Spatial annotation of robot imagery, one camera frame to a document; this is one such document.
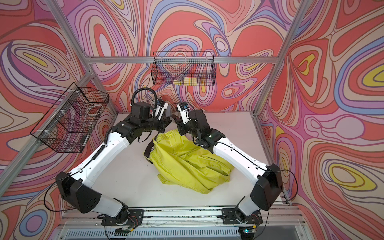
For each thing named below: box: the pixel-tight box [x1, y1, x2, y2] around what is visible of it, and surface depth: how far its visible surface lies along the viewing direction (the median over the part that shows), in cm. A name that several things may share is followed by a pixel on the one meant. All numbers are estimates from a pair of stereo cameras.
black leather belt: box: [143, 135, 159, 164], surface depth 76 cm
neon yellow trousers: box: [149, 129, 235, 194], surface depth 80 cm
